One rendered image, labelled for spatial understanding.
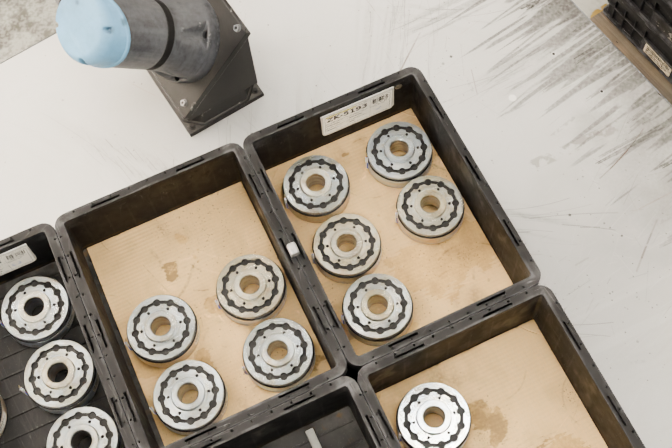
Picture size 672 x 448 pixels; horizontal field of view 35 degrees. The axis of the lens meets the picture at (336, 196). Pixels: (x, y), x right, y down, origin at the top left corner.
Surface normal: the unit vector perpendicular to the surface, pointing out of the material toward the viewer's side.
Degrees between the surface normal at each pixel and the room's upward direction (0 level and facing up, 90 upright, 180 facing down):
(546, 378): 0
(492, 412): 0
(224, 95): 90
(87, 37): 45
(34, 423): 0
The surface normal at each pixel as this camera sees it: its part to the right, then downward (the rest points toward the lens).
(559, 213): -0.05, -0.44
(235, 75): 0.54, 0.75
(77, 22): -0.55, 0.15
